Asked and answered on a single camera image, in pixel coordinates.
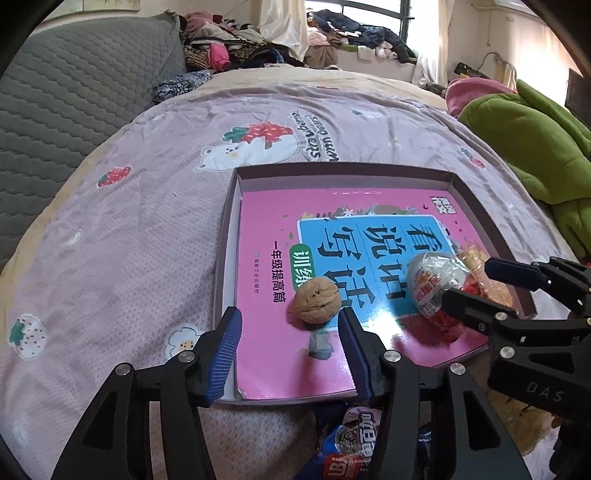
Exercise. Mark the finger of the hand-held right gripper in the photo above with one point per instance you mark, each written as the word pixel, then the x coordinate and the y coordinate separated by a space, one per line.
pixel 471 304
pixel 512 274

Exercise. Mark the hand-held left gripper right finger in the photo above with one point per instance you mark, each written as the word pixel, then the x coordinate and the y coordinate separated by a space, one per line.
pixel 358 355

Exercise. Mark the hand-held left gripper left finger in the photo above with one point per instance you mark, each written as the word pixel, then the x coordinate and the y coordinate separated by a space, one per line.
pixel 226 355

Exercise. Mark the clear packet of crackers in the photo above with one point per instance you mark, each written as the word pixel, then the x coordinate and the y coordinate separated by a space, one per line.
pixel 475 258

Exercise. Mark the brown walnut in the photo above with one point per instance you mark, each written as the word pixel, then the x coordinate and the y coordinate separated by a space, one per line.
pixel 314 300

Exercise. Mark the blue snack packet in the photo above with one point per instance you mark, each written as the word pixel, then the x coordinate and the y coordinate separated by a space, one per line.
pixel 355 438

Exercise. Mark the dark shallow cardboard box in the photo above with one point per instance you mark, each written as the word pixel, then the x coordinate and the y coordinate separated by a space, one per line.
pixel 323 177

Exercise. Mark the green fleece blanket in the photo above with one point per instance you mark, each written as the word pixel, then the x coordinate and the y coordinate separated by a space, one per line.
pixel 521 134

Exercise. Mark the pink and blue book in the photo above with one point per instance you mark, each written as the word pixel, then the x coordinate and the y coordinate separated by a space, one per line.
pixel 272 217

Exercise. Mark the pink cloth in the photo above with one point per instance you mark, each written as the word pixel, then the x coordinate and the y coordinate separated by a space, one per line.
pixel 471 90

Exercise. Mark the dark framed screen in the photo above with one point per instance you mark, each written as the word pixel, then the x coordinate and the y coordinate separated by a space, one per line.
pixel 579 97

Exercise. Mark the black and yellow object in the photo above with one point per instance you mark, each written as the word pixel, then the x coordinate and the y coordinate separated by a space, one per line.
pixel 468 69

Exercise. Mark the cream curtain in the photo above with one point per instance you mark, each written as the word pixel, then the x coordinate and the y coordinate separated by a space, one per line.
pixel 431 50
pixel 281 23

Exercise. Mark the dark blue patterned cloth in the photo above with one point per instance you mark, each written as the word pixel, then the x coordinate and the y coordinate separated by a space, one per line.
pixel 180 85

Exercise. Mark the dark clothes on windowsill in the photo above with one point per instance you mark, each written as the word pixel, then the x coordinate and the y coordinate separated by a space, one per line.
pixel 369 37

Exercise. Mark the pile of mixed clothes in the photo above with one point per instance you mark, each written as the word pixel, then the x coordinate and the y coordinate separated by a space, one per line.
pixel 217 50

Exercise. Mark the grey quilted headboard cover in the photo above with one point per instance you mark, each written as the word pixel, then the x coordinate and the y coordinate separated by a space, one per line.
pixel 69 92

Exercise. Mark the window with dark frame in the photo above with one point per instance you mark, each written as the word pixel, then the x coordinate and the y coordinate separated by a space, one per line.
pixel 369 9

